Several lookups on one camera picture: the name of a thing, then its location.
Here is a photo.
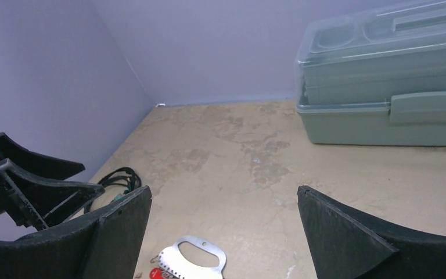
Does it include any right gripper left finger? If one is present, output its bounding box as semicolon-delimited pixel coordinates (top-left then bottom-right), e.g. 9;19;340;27
0;187;152;278

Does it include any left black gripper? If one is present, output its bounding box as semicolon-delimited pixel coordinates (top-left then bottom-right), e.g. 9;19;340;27
0;133;105;230

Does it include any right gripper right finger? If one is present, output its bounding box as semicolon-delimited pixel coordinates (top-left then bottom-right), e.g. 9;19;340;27
297;185;446;278

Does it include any silver foot-shaped keyring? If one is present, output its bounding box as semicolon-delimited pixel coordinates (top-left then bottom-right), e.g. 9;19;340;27
150;235;227;279

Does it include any green plastic storage box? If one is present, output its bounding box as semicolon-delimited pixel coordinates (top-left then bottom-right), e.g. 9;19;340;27
295;1;446;146

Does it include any coiled black cable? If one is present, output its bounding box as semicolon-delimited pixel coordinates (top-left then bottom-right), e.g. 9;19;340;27
84;167;143;214

